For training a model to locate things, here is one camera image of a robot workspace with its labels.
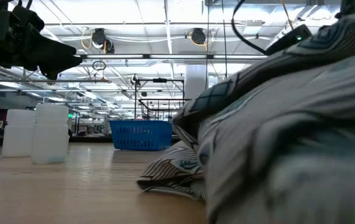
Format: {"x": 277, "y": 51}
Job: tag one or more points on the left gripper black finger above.
{"x": 53, "y": 53}
{"x": 53, "y": 73}

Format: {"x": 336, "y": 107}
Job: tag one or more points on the white plastic pill bottle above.
{"x": 49, "y": 137}
{"x": 17, "y": 137}

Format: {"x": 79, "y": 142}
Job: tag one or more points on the grey patterned cloth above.
{"x": 289, "y": 140}

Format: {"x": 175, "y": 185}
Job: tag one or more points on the blue plastic basket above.
{"x": 140, "y": 135}

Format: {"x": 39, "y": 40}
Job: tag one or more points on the white building column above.
{"x": 196, "y": 82}

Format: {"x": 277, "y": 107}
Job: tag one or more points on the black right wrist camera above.
{"x": 289, "y": 39}

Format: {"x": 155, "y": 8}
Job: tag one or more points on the black distant gantry frame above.
{"x": 160, "y": 80}

